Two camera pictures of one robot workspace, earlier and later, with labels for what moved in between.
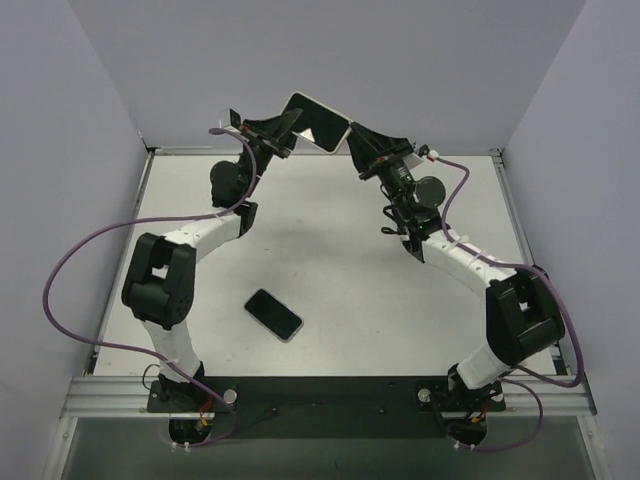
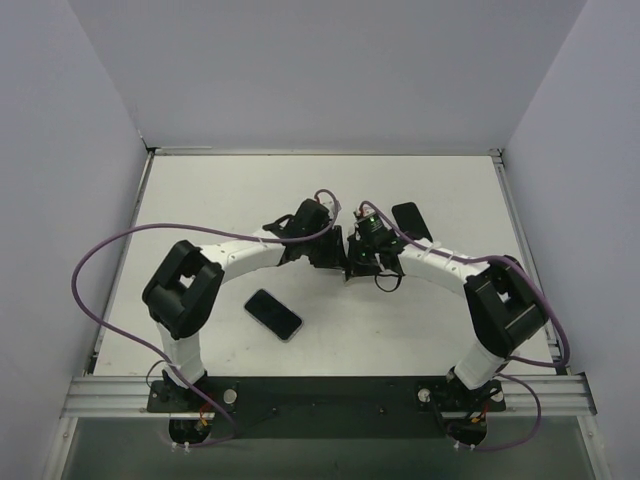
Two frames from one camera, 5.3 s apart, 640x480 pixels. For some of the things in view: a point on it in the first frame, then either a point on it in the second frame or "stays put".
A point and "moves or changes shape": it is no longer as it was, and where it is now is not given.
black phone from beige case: [327, 128] moves or changes shape
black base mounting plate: [325, 407] stays put
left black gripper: [266, 139] → [329, 247]
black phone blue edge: [277, 318] stays put
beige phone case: [306, 133] → [361, 281]
